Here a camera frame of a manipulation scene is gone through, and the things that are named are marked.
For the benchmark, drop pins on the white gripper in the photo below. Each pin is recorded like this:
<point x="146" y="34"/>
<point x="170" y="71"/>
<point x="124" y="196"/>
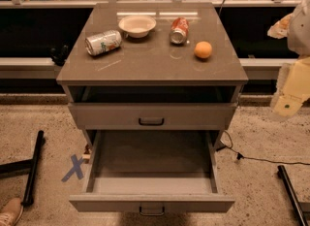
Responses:
<point x="300" y="31"/>

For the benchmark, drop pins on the orange fruit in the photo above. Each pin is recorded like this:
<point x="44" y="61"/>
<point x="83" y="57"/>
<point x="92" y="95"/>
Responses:
<point x="203" y="50"/>

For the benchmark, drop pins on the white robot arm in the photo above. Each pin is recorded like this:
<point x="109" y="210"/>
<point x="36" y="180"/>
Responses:
<point x="298" y="38"/>

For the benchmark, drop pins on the grey drawer cabinet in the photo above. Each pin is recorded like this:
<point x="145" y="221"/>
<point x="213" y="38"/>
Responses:
<point x="153" y="70"/>

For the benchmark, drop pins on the open grey middle drawer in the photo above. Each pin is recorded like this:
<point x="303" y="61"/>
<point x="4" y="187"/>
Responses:
<point x="152" y="173"/>

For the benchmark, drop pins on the closed grey upper drawer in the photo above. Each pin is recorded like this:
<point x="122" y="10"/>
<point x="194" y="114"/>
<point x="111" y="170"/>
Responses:
<point x="104" y="116"/>

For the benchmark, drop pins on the red soda can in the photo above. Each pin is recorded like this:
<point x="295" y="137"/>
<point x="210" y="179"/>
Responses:
<point x="179" y="31"/>

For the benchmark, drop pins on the black stand leg right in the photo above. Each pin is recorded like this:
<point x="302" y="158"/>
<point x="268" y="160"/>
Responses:
<point x="301" y="209"/>

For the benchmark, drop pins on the black stand leg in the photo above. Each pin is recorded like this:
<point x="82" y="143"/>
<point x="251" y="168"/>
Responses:
<point x="301" y="209"/>
<point x="26" y="167"/>

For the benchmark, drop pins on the white ceramic bowl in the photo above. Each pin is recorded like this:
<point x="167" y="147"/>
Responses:
<point x="137" y="26"/>

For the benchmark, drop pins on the white green soda can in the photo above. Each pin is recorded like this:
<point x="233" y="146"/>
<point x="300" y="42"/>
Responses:
<point x="103" y="42"/>

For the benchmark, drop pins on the blue tape cross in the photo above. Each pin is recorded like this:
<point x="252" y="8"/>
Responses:
<point x="75" y="170"/>

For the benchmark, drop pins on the black stand leg left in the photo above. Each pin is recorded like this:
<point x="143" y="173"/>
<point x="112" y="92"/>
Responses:
<point x="26" y="167"/>

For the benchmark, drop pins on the tan shoe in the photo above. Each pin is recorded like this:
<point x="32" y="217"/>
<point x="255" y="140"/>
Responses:
<point x="11" y="213"/>

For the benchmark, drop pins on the black clamp on rail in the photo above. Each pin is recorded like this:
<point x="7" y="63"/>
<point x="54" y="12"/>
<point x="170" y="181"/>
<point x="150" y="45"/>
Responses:
<point x="59" y="56"/>

